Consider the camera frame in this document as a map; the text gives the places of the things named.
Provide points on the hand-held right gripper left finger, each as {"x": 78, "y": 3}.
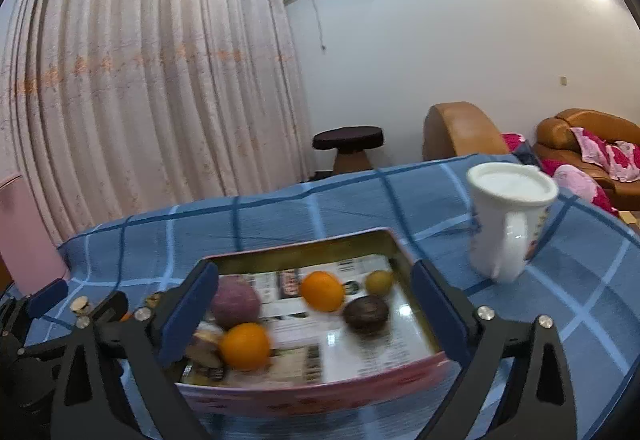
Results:
{"x": 192, "y": 310}

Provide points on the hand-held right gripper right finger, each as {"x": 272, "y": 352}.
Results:
{"x": 435, "y": 305}

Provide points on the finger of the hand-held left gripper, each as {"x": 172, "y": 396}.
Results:
{"x": 112, "y": 305}
{"x": 47, "y": 299}

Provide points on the purple round fruit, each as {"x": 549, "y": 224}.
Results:
{"x": 235, "y": 302}

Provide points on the small yellow fruit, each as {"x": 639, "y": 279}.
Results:
{"x": 379, "y": 282}

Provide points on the dark brown water chestnut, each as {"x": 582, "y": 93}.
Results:
{"x": 366, "y": 315}

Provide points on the pink tin box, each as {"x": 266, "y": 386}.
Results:
{"x": 310, "y": 395}

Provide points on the pink cylindrical appliance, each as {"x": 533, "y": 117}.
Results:
{"x": 25, "y": 230}

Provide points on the white mug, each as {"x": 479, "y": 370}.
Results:
{"x": 492, "y": 230}

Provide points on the blue plaid cloth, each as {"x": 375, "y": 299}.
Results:
{"x": 300, "y": 215}

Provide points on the brown leather armchair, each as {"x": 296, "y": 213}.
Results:
{"x": 460, "y": 130}

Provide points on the dark blue cushion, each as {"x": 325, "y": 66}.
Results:
{"x": 527, "y": 154}

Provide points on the red floral cloth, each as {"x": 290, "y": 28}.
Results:
{"x": 514, "y": 143}

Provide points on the dark round stool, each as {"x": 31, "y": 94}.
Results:
{"x": 347, "y": 138}

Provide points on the pink pillow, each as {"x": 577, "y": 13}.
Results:
{"x": 580, "y": 182}

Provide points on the brown leather sofa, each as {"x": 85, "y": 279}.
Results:
{"x": 560, "y": 135}

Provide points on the pink floral blanket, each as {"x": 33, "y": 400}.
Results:
{"x": 600, "y": 150}

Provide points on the pale floral curtain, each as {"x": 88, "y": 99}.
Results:
{"x": 150, "y": 70}

